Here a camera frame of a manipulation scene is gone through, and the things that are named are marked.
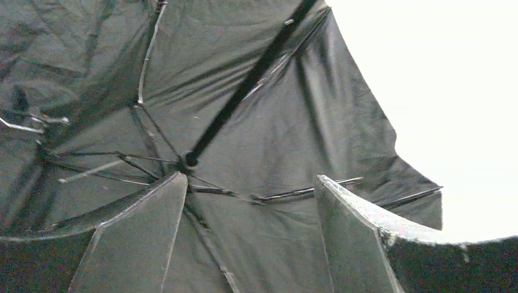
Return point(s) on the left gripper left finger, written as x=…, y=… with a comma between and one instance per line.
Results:
x=124, y=246

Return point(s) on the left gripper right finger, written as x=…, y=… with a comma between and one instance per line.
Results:
x=370, y=249

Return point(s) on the purple umbrella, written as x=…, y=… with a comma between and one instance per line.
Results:
x=101, y=99

